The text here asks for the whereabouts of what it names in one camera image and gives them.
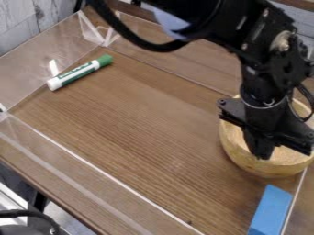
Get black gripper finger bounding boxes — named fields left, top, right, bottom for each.
left=243, top=128, right=281, bottom=160

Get green and white marker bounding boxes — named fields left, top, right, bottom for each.
left=47, top=54, right=112, bottom=91

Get black metal mount bottom left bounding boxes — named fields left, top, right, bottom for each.
left=0, top=209, right=63, bottom=235

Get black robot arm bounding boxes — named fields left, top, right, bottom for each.
left=143, top=0, right=314, bottom=160

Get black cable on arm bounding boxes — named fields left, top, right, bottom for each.
left=84, top=0, right=194, bottom=53

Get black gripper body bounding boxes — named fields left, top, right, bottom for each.
left=216, top=98, right=314, bottom=155

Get clear acrylic tray walls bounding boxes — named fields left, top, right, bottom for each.
left=0, top=20, right=270, bottom=235

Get brown wooden bowl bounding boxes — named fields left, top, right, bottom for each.
left=219, top=95, right=314, bottom=178

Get black cable bottom left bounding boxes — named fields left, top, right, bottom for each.
left=0, top=209, right=63, bottom=235

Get blue rectangular block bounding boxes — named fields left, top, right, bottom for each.
left=247, top=185, right=293, bottom=235

